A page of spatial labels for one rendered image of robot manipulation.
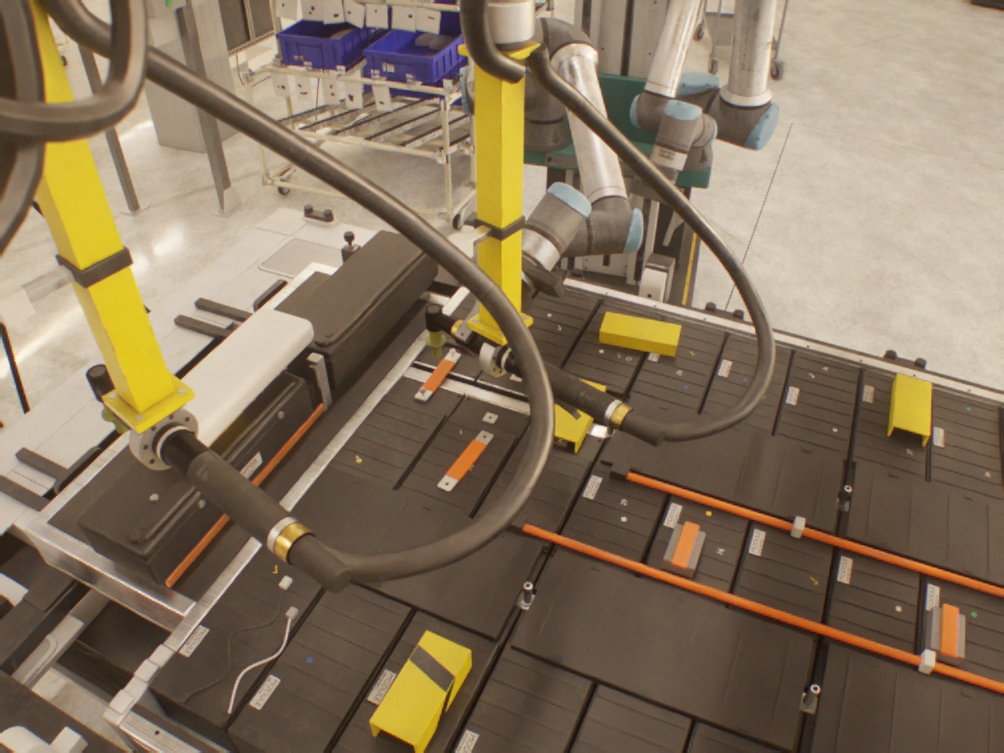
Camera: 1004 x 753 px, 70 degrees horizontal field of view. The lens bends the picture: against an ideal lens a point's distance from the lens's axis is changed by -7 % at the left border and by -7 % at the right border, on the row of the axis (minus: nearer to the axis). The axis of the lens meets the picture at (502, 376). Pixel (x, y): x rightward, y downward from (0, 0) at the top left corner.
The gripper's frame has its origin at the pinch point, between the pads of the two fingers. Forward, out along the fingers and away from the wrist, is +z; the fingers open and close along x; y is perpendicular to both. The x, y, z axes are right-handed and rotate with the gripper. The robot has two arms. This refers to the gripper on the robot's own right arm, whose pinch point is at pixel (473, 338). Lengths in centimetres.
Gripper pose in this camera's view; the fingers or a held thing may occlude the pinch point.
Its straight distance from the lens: 138.7
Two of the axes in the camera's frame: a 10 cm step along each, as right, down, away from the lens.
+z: -5.5, 8.2, -1.6
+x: -3.2, -3.9, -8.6
